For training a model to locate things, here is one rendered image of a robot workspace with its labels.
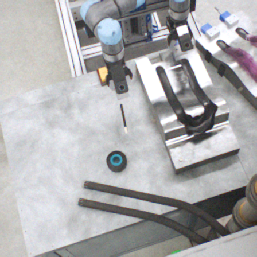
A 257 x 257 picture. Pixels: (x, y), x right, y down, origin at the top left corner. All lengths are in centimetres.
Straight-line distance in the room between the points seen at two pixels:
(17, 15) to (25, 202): 188
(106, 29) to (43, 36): 177
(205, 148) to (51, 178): 61
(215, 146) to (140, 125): 32
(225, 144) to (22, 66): 175
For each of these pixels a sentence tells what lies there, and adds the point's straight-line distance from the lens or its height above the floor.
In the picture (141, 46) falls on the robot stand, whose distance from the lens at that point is 268.
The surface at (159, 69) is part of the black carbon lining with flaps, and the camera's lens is 178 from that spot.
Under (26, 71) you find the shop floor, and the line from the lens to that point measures 298.
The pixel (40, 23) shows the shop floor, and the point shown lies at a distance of 320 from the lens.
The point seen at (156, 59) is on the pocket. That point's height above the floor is 86.
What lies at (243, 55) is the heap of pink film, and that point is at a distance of 179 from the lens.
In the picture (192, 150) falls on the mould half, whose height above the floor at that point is 86.
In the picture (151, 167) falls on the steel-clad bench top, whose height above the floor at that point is 80.
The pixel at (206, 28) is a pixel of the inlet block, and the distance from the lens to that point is 193.
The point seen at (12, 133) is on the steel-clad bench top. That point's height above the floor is 80.
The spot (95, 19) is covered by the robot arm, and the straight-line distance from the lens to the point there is 144.
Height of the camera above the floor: 238
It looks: 65 degrees down
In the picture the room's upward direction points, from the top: 11 degrees counter-clockwise
